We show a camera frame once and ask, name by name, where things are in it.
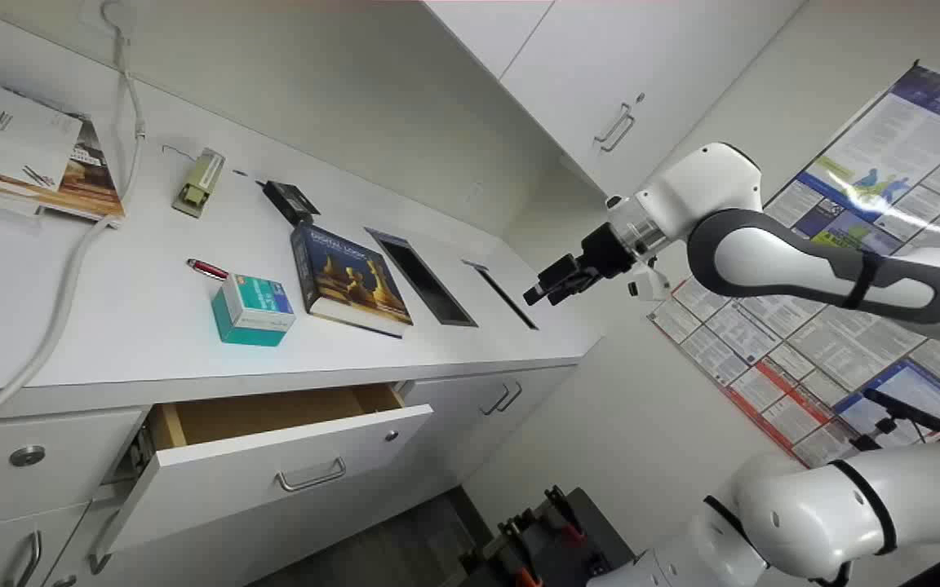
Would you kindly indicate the white overhead cabinet door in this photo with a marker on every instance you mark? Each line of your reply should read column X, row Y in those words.
column 491, row 19
column 734, row 42
column 578, row 67

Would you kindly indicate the black flat device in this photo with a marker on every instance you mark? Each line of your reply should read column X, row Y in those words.
column 291, row 200

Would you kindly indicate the teal white cardboard box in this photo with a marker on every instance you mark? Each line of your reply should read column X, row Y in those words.
column 254, row 312

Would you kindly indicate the white base cabinet front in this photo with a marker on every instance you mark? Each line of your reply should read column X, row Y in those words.
column 450, row 419

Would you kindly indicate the open white wooden drawer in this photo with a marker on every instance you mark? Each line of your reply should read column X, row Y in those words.
column 275, row 457

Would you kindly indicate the black tripod stand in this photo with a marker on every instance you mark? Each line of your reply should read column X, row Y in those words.
column 898, row 410

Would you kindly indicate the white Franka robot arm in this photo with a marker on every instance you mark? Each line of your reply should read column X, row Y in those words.
column 797, row 261

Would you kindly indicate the dark blue cover book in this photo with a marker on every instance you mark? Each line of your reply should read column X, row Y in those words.
column 349, row 279

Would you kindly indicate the black floor case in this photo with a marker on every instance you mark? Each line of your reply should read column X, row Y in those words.
column 602, row 533

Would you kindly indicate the red-bordered wall poster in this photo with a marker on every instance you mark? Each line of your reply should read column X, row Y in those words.
column 775, row 369

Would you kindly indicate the white booklet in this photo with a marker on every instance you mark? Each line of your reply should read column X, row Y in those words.
column 2, row 124

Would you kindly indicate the beige stapler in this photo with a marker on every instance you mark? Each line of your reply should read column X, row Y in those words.
column 196, row 182

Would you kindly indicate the white drawer front with lock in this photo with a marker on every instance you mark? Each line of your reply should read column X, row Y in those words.
column 81, row 457

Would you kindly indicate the red pen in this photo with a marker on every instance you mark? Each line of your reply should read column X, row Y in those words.
column 206, row 267

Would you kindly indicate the round silver lock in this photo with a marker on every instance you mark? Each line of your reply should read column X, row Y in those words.
column 27, row 455

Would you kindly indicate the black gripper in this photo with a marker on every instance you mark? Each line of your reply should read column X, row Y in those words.
column 607, row 256

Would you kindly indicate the blue-header wall poster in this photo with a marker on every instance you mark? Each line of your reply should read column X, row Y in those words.
column 905, row 140

